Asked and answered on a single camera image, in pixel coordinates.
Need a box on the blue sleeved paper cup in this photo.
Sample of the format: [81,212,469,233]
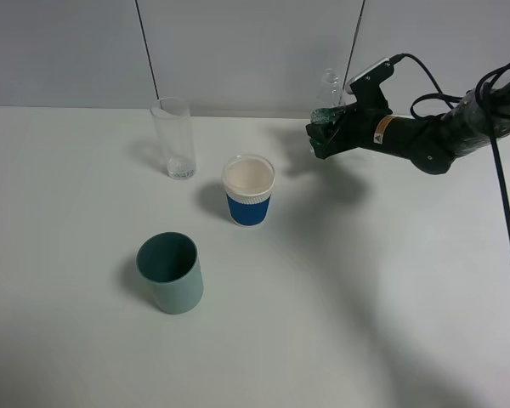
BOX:
[222,154,275,227]

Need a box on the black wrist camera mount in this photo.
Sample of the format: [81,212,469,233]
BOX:
[345,55,400,109]

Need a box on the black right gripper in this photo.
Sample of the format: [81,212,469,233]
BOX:
[305,103,393,160]

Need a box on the black camera cable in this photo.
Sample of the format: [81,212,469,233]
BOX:
[393,53,510,326]

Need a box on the clear bottle green label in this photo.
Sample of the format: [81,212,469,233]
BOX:
[309,69,345,143]

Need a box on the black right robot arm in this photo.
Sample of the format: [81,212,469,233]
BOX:
[306,54,510,175]

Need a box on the teal green cup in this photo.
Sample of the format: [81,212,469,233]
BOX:
[135,232,204,315]

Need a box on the tall clear glass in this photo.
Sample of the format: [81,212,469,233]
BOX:
[150,97,196,180]

